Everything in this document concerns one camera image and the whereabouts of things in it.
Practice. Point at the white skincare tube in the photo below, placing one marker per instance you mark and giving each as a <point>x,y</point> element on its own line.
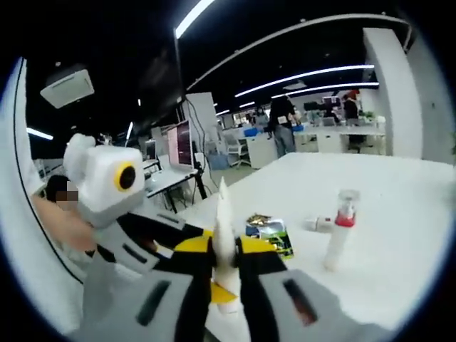
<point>224,221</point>

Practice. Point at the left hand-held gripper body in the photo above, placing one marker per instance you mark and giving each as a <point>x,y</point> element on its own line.
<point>107,171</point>

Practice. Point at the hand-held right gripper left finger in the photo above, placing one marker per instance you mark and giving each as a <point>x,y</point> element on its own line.
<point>160,303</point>

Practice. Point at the blue storage bin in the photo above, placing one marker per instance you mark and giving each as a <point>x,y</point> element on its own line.
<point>251,132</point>

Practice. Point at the bright ceiling light bar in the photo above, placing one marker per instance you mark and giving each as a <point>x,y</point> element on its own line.
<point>192,16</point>

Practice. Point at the white office chair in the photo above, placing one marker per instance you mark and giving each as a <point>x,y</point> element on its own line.
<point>237,149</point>

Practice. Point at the small red-label skincare bottle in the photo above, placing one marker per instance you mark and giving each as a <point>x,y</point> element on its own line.
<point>320,223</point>

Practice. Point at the computer monitor with pink screen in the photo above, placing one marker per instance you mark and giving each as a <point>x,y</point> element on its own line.
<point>180,142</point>

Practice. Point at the person's white shirt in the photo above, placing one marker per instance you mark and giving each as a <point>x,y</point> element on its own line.
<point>21,160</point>

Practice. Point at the white office desk row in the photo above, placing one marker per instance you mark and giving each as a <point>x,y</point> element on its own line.
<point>338,137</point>

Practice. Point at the white side desk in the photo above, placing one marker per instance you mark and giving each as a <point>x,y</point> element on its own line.
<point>171,180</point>

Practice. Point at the black tripod stand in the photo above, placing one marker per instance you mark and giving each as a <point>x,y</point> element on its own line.
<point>200,185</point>

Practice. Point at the white skincare pump bottle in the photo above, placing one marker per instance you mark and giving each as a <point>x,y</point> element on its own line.
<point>338,242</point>

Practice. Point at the ceiling air conditioner unit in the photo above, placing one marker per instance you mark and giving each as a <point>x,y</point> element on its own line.
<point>67,85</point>

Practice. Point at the green skincare sachet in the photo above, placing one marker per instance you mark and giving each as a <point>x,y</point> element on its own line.
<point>274,238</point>

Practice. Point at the person's grey trousers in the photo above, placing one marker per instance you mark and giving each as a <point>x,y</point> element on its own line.
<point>103,292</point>

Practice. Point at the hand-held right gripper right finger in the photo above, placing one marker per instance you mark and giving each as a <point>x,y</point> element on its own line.
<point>270,295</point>

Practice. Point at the gold foil skincare sachet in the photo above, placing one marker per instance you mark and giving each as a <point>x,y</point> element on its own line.
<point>258,219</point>

